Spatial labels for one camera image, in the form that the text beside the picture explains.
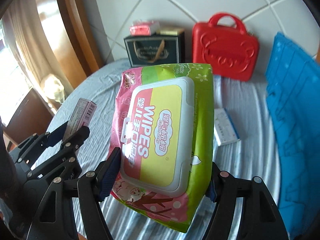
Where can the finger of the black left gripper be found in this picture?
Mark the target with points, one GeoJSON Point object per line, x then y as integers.
{"type": "Point", "coordinates": [65, 149]}
{"type": "Point", "coordinates": [31, 148]}

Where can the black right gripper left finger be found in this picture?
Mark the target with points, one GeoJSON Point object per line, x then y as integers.
{"type": "Point", "coordinates": [82, 199]}

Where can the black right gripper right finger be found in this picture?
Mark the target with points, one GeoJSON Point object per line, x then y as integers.
{"type": "Point", "coordinates": [260, 217]}

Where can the pink slim carton box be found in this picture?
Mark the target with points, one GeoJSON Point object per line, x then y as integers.
{"type": "Point", "coordinates": [81, 116]}

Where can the white blue medicine box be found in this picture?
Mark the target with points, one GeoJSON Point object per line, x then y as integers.
{"type": "Point", "coordinates": [224, 129]}

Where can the pink green baby wipes pack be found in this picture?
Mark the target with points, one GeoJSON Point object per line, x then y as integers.
{"type": "Point", "coordinates": [164, 125]}

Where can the dark green gift bag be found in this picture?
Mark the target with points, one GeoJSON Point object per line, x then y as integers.
{"type": "Point", "coordinates": [155, 49]}

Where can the blue plastic storage bin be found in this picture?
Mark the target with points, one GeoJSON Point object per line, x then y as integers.
{"type": "Point", "coordinates": [293, 103]}

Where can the pink red small box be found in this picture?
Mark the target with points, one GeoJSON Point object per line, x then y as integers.
{"type": "Point", "coordinates": [144, 28]}

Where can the gold small box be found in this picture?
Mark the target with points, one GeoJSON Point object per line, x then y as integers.
{"type": "Point", "coordinates": [170, 31]}

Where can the red toy suitcase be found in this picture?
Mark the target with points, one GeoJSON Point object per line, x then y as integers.
{"type": "Point", "coordinates": [225, 44]}

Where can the wooden door frame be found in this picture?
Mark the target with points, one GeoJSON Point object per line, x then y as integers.
{"type": "Point", "coordinates": [69, 35]}

